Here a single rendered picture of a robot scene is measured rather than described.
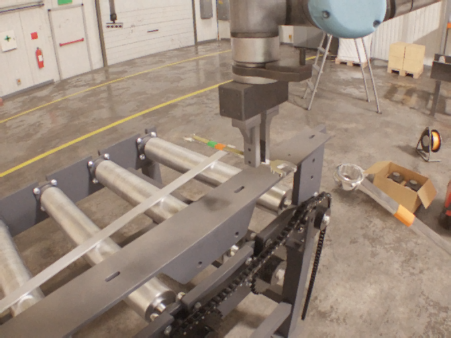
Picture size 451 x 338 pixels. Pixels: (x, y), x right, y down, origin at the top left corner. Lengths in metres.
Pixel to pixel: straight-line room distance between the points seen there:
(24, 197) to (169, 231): 0.98
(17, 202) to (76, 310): 1.01
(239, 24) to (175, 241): 0.37
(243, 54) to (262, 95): 0.07
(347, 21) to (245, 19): 0.18
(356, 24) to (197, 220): 0.44
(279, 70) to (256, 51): 0.05
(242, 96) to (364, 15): 0.22
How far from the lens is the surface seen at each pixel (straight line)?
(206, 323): 0.76
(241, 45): 0.47
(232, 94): 0.46
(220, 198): 0.65
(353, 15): 0.33
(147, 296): 0.81
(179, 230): 0.58
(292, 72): 0.44
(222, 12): 13.37
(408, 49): 8.26
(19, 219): 1.50
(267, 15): 0.46
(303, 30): 10.91
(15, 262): 1.10
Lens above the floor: 1.54
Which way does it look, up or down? 30 degrees down
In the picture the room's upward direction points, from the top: 3 degrees counter-clockwise
